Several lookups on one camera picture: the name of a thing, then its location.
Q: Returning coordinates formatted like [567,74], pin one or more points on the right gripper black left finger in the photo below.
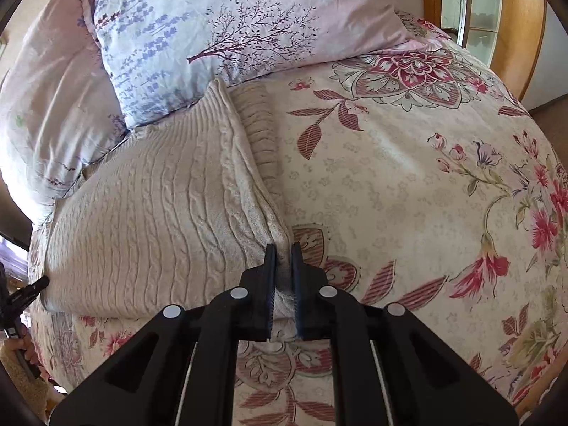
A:
[259,281]

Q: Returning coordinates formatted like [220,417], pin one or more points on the floral cream bedspread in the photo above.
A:
[413,177]

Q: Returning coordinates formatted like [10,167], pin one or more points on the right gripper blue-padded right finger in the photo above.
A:
[307,282]

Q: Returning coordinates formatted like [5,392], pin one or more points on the person's left hand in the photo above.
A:
[25,347]

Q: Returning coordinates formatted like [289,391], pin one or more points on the beige cable-knit sweater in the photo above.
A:
[175,214]

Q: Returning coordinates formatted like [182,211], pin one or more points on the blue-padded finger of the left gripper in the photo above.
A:
[24,297]

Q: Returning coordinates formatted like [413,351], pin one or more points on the floral lavender print pillow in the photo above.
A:
[161,55]

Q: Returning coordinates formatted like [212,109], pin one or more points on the pale pink pillow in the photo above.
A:
[59,112]

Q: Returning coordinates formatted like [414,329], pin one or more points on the wooden mirror frame headboard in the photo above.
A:
[505,35]

